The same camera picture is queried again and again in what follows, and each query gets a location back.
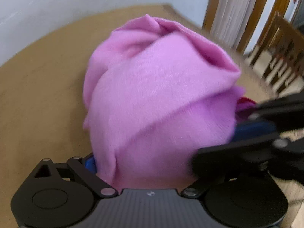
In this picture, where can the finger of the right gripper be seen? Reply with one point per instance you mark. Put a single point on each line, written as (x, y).
(281, 157)
(275, 115)

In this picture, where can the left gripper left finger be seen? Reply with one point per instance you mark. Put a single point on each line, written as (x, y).
(59, 194)

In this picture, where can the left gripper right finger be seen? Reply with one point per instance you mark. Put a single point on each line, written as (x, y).
(244, 201)

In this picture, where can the pink purple gradient garment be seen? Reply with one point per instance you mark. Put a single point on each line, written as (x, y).
(156, 92)

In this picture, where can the wooden chair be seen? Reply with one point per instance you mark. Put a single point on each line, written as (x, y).
(285, 45)

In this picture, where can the white curtain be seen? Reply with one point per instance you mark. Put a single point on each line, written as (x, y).
(230, 20)

